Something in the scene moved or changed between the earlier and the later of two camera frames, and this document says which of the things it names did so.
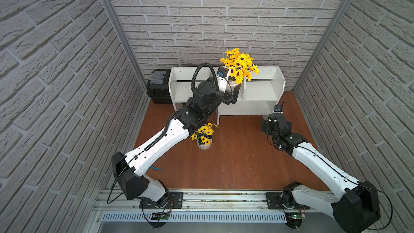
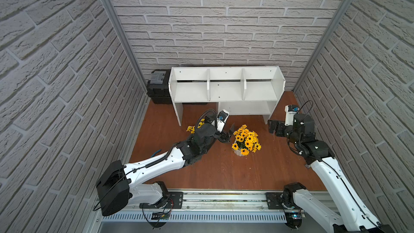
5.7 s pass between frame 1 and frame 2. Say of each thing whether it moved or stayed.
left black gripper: moved
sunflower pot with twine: moved
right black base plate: stayed
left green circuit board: stayed
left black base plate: stayed
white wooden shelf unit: stayed
